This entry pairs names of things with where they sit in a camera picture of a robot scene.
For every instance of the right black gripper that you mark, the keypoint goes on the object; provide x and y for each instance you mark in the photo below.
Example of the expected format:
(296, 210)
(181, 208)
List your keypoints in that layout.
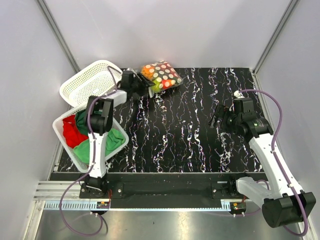
(223, 111)

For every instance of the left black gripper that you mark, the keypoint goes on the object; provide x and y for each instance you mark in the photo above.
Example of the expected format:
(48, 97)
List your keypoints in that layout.
(144, 89)

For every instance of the polka dot zip top bag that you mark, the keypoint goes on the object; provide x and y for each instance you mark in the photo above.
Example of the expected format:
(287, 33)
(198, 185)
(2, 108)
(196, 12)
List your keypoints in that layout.
(162, 75)

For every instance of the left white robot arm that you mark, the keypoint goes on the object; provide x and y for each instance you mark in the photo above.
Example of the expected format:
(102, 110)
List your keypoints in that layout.
(99, 121)

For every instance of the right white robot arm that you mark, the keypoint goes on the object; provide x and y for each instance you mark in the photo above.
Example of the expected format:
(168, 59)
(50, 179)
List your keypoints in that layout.
(284, 202)

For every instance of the white perforated basket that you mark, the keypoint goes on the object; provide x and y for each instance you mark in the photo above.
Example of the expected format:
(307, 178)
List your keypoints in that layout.
(96, 79)

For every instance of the black marble pattern mat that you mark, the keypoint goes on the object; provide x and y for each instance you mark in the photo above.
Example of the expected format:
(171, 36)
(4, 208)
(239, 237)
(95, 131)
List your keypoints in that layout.
(170, 132)

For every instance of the light green cloth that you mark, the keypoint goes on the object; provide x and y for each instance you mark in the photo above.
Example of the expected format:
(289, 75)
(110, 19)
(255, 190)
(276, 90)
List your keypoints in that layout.
(113, 141)

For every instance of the dark green cloth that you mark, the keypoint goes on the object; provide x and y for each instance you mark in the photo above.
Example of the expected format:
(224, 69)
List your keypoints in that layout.
(80, 122)

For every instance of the red cloth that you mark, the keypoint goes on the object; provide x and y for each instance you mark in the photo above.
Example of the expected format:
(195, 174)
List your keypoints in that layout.
(72, 135)

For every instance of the white cloth bin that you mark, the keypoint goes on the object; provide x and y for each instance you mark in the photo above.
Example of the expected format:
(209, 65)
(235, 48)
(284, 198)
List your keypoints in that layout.
(58, 128)

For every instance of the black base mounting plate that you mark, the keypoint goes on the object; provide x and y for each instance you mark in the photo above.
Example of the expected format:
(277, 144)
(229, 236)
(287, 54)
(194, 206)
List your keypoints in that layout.
(125, 185)

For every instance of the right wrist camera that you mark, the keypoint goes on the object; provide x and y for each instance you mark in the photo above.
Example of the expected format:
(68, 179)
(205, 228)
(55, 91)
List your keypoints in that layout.
(241, 104)

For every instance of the white cable duct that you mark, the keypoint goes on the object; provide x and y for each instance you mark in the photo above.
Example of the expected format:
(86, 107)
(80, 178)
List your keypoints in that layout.
(77, 205)

